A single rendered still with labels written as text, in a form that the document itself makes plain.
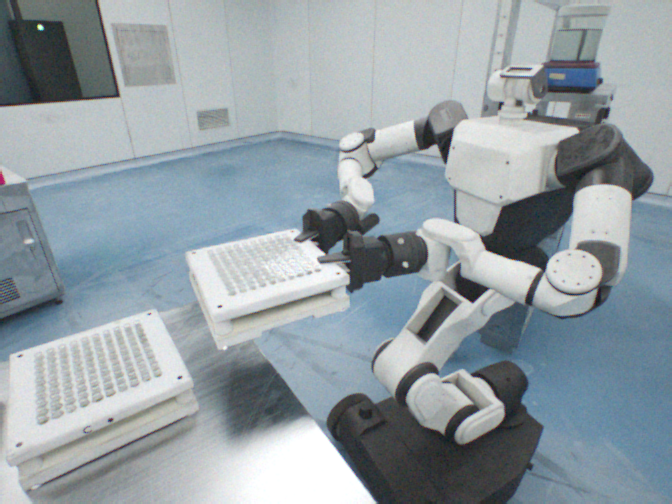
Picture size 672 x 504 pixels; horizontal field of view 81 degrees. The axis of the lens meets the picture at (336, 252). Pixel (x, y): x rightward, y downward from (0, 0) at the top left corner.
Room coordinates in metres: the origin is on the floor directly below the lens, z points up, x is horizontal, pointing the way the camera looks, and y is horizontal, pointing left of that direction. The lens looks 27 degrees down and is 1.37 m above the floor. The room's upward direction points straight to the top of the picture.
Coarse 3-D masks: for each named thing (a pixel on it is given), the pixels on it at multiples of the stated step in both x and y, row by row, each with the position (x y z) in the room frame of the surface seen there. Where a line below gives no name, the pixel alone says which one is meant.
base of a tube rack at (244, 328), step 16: (288, 304) 0.59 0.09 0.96; (304, 304) 0.59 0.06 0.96; (320, 304) 0.59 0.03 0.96; (336, 304) 0.60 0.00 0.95; (208, 320) 0.55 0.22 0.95; (240, 320) 0.54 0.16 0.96; (256, 320) 0.54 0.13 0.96; (272, 320) 0.54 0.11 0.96; (288, 320) 0.55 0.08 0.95; (224, 336) 0.50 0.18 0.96; (240, 336) 0.51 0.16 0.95; (256, 336) 0.52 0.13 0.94
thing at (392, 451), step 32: (512, 384) 1.01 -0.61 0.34; (352, 416) 0.98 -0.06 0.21; (384, 416) 1.01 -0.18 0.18; (512, 416) 0.99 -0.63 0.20; (352, 448) 0.91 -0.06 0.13; (384, 448) 0.87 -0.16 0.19; (416, 448) 0.88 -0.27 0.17; (448, 448) 0.88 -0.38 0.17; (480, 448) 0.88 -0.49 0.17; (512, 448) 0.88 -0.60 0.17; (384, 480) 0.76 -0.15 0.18; (416, 480) 0.76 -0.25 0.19; (448, 480) 0.77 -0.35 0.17; (480, 480) 0.77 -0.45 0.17; (512, 480) 0.78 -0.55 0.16
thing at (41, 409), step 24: (96, 336) 0.58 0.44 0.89; (120, 336) 0.57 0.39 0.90; (144, 336) 0.58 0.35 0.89; (48, 360) 0.51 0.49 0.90; (72, 360) 0.51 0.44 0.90; (144, 360) 0.51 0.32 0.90; (72, 384) 0.46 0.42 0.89; (96, 384) 0.46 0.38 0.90; (120, 384) 0.46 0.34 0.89; (72, 408) 0.41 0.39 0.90
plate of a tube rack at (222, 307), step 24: (240, 240) 0.76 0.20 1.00; (264, 240) 0.76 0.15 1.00; (192, 264) 0.66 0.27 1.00; (336, 264) 0.65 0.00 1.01; (216, 288) 0.57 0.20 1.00; (264, 288) 0.57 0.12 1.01; (288, 288) 0.57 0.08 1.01; (312, 288) 0.57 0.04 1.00; (216, 312) 0.50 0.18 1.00; (240, 312) 0.51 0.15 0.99
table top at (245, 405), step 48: (192, 336) 0.67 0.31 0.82; (0, 384) 0.54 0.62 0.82; (240, 384) 0.54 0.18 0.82; (0, 432) 0.43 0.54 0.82; (192, 432) 0.43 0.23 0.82; (240, 432) 0.43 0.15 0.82; (288, 432) 0.43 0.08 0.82; (0, 480) 0.35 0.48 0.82; (96, 480) 0.35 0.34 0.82; (144, 480) 0.35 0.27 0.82; (192, 480) 0.35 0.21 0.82; (240, 480) 0.35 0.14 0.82; (288, 480) 0.35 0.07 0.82; (336, 480) 0.35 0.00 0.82
